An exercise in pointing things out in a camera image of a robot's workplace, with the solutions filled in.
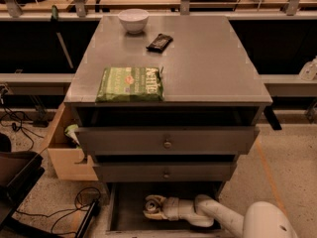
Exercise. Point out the metal railing frame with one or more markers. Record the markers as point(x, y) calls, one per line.
point(90, 8)

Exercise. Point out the green white bag in drawer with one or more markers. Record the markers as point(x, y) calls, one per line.
point(69, 132)

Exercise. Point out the light wooden side drawer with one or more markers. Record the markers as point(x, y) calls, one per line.
point(68, 161)

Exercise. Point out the grey top drawer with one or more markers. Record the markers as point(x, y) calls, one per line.
point(104, 141)

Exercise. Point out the green Kettle chips bag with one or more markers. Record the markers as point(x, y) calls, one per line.
point(130, 84)

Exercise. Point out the white ceramic bowl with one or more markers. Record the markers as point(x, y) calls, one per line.
point(134, 20)

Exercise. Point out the black bar on floor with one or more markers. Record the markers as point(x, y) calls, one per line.
point(93, 211)

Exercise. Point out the grey drawer cabinet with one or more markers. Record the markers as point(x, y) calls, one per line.
point(208, 81)

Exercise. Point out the grey middle drawer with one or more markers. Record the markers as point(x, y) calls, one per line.
point(144, 172)

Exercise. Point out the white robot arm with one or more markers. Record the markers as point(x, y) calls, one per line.
point(262, 219)

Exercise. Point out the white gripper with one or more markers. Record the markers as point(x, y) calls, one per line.
point(171, 208)

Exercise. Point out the black snack bar wrapper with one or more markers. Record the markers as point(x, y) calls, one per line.
point(159, 44)

